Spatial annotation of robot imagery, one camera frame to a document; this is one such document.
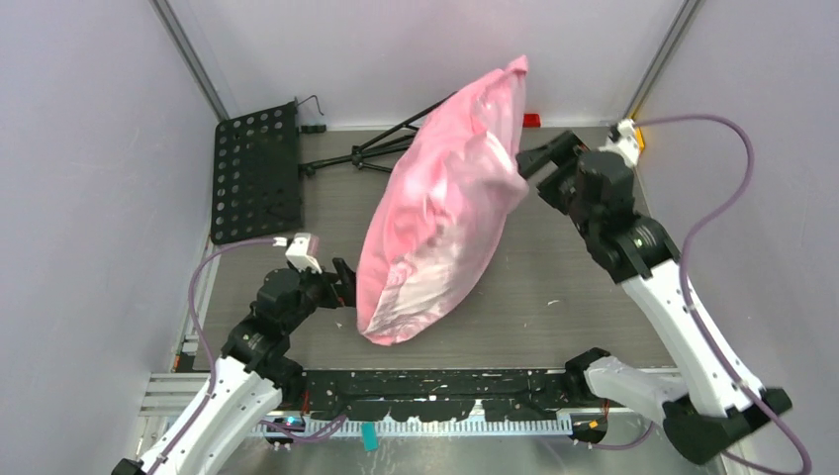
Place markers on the pink pillowcase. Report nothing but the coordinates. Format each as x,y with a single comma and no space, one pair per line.
444,209

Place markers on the red toy block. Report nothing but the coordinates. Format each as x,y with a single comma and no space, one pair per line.
531,121

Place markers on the black perforated music stand tray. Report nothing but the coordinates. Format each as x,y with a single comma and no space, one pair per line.
257,187

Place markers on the black folded tripod stand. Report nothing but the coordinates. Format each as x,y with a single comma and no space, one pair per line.
396,139

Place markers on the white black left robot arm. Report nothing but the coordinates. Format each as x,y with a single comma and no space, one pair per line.
252,376

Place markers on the yellow toy block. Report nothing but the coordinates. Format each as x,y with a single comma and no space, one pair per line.
639,137

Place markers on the aluminium slotted rail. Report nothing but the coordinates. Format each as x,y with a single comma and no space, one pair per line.
556,425

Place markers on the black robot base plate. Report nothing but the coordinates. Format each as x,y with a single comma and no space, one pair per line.
503,395

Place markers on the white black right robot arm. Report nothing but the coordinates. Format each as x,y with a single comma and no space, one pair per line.
717,401

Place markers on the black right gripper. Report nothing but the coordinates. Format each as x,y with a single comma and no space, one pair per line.
564,151

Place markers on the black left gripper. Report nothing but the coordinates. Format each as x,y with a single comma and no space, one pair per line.
345,292

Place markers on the teal tape piece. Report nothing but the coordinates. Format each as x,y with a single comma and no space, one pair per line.
369,436

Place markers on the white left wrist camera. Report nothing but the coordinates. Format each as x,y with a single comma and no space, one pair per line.
301,252

